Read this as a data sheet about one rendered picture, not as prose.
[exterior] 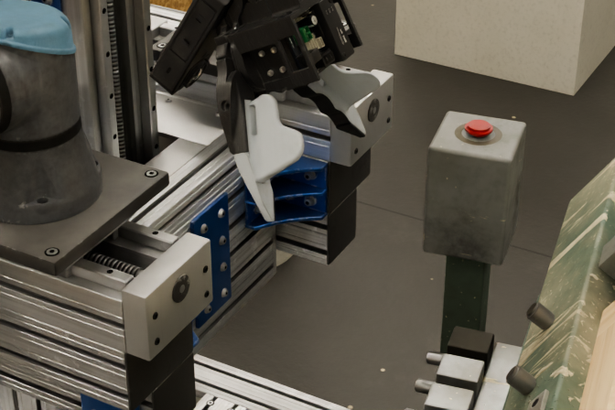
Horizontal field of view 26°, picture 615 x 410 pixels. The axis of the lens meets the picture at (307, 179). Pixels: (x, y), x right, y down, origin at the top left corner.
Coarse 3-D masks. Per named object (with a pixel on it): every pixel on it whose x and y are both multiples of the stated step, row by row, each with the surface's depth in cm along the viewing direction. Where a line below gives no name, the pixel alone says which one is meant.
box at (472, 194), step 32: (448, 128) 192; (512, 128) 192; (448, 160) 188; (480, 160) 186; (512, 160) 186; (448, 192) 190; (480, 192) 189; (512, 192) 192; (448, 224) 193; (480, 224) 191; (512, 224) 198; (480, 256) 194
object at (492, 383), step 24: (456, 336) 178; (480, 336) 178; (432, 360) 180; (456, 360) 173; (480, 360) 175; (504, 360) 177; (432, 384) 169; (456, 384) 171; (480, 384) 173; (504, 384) 173; (408, 408) 171; (432, 408) 166; (456, 408) 165; (480, 408) 169
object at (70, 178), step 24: (0, 144) 148; (24, 144) 147; (48, 144) 148; (72, 144) 151; (0, 168) 149; (24, 168) 148; (48, 168) 149; (72, 168) 151; (96, 168) 155; (0, 192) 150; (24, 192) 149; (48, 192) 150; (72, 192) 151; (96, 192) 155; (0, 216) 151; (24, 216) 150; (48, 216) 151
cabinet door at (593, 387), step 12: (612, 312) 158; (600, 324) 159; (612, 324) 155; (600, 336) 156; (612, 336) 152; (600, 348) 153; (612, 348) 150; (600, 360) 150; (612, 360) 147; (588, 372) 151; (600, 372) 148; (612, 372) 144; (588, 384) 148; (600, 384) 145; (612, 384) 142; (588, 396) 146; (600, 396) 143; (612, 396) 140; (588, 408) 143; (600, 408) 140; (612, 408) 138
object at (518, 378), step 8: (512, 368) 155; (520, 368) 154; (512, 376) 153; (520, 376) 153; (528, 376) 154; (512, 384) 154; (520, 384) 153; (528, 384) 153; (520, 392) 154; (528, 392) 154
